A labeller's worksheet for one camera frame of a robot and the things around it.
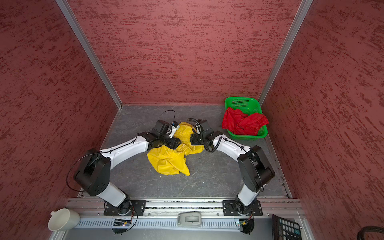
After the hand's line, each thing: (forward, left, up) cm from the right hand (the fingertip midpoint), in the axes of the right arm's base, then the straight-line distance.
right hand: (194, 141), depth 91 cm
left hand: (-1, +12, +1) cm, 12 cm away
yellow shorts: (-11, +14, -3) cm, 18 cm away
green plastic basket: (+35, -44, -4) cm, 56 cm away
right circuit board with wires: (-43, -24, -10) cm, 50 cm away
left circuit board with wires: (-41, +38, -11) cm, 57 cm away
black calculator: (-45, -40, -7) cm, 61 cm away
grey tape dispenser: (-39, +3, -6) cm, 40 cm away
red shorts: (+15, -33, -2) cm, 36 cm away
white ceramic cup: (-38, +61, -2) cm, 72 cm away
